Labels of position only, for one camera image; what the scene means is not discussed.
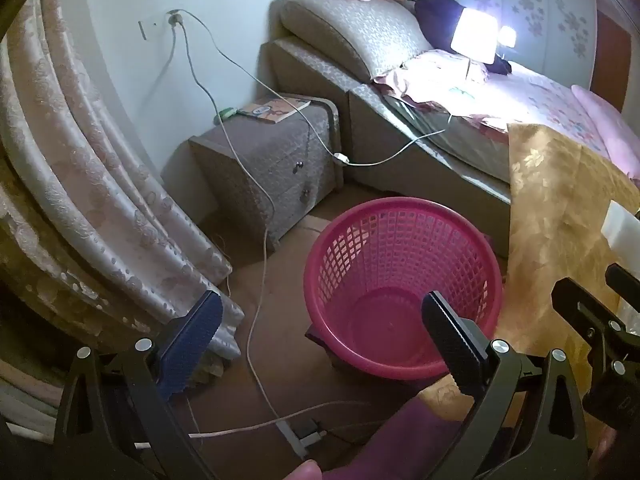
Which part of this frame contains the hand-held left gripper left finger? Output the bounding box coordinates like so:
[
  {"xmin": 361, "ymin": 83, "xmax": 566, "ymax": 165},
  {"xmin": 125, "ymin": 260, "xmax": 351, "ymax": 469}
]
[{"xmin": 52, "ymin": 290, "xmax": 226, "ymax": 480}]

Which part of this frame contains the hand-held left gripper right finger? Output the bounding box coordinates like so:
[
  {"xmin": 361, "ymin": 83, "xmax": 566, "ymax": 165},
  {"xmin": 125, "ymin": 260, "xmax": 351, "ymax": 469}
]
[{"xmin": 421, "ymin": 290, "xmax": 601, "ymax": 480}]

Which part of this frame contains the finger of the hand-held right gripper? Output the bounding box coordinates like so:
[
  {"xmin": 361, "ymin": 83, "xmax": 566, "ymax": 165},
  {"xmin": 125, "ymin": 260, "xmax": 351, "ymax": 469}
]
[
  {"xmin": 604, "ymin": 262, "xmax": 640, "ymax": 311},
  {"xmin": 551, "ymin": 276, "xmax": 640, "ymax": 377}
]

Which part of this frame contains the white carton box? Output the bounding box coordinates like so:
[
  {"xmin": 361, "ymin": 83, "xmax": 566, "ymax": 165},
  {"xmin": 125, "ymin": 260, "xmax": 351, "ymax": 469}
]
[{"xmin": 602, "ymin": 200, "xmax": 640, "ymax": 256}]

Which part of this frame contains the pink plastic basket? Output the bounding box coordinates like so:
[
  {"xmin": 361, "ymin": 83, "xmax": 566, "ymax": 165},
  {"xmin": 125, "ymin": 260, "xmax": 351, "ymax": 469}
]
[{"xmin": 303, "ymin": 197, "xmax": 504, "ymax": 381}]

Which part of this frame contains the golden floral bedspread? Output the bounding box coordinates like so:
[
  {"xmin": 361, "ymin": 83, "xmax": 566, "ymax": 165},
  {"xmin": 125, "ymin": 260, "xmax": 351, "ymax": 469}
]
[{"xmin": 415, "ymin": 122, "xmax": 640, "ymax": 411}]

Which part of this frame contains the person's purple trouser leg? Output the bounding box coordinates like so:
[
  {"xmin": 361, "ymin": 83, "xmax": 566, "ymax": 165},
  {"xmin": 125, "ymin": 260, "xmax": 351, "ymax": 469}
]
[{"xmin": 320, "ymin": 395, "xmax": 481, "ymax": 480}]

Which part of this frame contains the white power adapter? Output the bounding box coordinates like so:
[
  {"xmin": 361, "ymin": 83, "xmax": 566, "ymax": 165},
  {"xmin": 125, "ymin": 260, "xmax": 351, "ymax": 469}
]
[{"xmin": 276, "ymin": 417, "xmax": 327, "ymax": 459}]

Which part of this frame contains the pink quilt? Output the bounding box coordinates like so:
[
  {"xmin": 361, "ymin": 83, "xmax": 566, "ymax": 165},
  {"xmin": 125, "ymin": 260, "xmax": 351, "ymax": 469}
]
[{"xmin": 570, "ymin": 84, "xmax": 640, "ymax": 181}]

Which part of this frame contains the beige patterned curtain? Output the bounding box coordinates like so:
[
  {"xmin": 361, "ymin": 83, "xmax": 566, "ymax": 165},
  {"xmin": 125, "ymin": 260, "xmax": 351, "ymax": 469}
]
[{"xmin": 0, "ymin": 0, "xmax": 246, "ymax": 411}]

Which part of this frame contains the grey upholstered nightstand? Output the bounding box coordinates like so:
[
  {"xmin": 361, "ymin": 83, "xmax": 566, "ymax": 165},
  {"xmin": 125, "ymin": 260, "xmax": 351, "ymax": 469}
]
[{"xmin": 189, "ymin": 94, "xmax": 346, "ymax": 253}]

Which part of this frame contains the floral pink bedsheet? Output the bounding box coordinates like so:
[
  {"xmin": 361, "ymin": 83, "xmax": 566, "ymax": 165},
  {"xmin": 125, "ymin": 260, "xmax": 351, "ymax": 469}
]
[{"xmin": 405, "ymin": 57, "xmax": 613, "ymax": 161}]

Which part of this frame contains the brown wooden door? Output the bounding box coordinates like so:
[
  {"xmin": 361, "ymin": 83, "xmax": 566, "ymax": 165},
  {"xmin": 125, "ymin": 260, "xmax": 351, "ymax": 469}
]
[{"xmin": 592, "ymin": 7, "xmax": 633, "ymax": 111}]

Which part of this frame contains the colourful book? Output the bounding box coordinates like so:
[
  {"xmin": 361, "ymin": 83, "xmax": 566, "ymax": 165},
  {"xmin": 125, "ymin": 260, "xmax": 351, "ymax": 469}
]
[{"xmin": 239, "ymin": 99, "xmax": 312, "ymax": 125}]

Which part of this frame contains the pink ruffled pillow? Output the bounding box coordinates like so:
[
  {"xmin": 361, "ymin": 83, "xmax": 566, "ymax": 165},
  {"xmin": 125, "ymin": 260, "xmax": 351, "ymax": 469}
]
[{"xmin": 372, "ymin": 50, "xmax": 493, "ymax": 106}]

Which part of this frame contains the flower patterned wardrobe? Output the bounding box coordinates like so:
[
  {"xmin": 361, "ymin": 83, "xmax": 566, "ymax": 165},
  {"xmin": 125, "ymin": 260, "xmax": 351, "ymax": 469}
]
[{"xmin": 445, "ymin": 0, "xmax": 601, "ymax": 91}]

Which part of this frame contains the white table lamp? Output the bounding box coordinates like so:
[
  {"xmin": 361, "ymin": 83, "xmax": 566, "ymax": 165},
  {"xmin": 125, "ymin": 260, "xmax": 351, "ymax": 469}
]
[{"xmin": 450, "ymin": 7, "xmax": 499, "ymax": 96}]

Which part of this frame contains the grey headboard cushion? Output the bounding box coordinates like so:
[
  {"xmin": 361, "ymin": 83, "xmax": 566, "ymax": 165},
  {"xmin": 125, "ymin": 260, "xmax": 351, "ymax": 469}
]
[{"xmin": 277, "ymin": 0, "xmax": 436, "ymax": 81}]

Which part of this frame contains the dark clothing pile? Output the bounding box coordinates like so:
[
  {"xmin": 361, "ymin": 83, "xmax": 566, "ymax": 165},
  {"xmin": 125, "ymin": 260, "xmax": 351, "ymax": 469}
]
[{"xmin": 414, "ymin": 0, "xmax": 513, "ymax": 76}]

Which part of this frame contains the beige floor cable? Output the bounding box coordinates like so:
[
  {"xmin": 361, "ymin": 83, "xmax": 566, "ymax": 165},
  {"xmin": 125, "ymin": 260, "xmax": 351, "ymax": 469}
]
[{"xmin": 132, "ymin": 400, "xmax": 361, "ymax": 448}]

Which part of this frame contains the white charger cable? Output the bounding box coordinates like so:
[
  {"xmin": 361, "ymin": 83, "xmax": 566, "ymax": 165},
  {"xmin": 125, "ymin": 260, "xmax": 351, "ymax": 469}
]
[{"xmin": 170, "ymin": 25, "xmax": 281, "ymax": 418}]

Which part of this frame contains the grey upholstered bed frame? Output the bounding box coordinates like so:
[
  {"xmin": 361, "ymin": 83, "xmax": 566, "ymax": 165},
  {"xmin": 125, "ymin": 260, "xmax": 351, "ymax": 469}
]
[{"xmin": 260, "ymin": 40, "xmax": 513, "ymax": 218}]

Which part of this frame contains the white wall socket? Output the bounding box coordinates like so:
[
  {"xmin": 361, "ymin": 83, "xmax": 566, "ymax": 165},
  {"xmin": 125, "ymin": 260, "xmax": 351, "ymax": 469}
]
[{"xmin": 138, "ymin": 9, "xmax": 185, "ymax": 41}]

